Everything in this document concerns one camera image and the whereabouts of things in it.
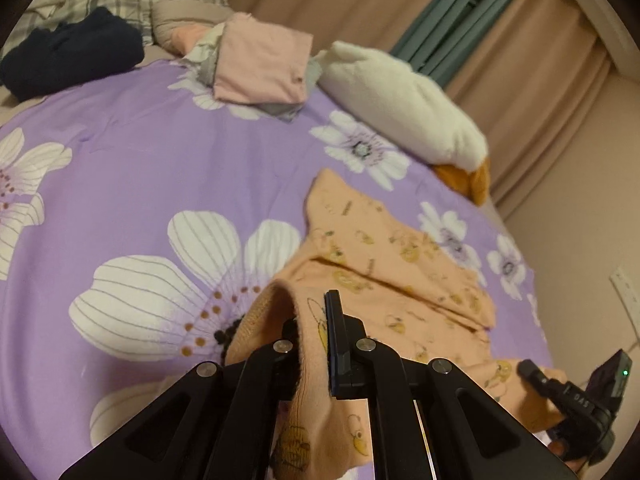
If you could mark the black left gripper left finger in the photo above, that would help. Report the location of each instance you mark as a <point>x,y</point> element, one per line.
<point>217,422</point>

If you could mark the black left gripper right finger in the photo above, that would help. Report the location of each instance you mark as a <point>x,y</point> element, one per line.
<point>428,421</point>

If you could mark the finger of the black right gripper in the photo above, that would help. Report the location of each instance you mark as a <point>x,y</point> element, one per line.
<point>549,388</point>

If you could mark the orange cartoon print baby shirt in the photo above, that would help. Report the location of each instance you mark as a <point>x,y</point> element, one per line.
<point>408,294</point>

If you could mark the person's right hand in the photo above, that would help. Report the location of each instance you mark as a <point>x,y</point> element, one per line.
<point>578,465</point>

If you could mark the purple floral bed sheet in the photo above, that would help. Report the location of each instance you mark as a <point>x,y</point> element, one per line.
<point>140,220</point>

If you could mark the white goose plush toy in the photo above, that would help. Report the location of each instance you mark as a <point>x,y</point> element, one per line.
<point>410,110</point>

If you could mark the beige pink curtain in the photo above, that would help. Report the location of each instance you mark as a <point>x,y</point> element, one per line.
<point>526,71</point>

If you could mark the folded pink garment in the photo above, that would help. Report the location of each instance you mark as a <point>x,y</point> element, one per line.
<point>261,63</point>

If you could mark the folded grey garment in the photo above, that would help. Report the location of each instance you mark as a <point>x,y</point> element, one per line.
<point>201,55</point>

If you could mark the teal curtain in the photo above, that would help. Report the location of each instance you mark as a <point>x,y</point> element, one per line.
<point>445,34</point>

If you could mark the dark navy garment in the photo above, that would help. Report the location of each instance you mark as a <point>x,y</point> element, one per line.
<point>49,61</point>

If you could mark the grey beige pillow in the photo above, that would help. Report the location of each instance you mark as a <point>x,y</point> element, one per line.
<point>166,15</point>

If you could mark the white wall socket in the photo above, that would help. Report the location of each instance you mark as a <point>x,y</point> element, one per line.
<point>628,297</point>

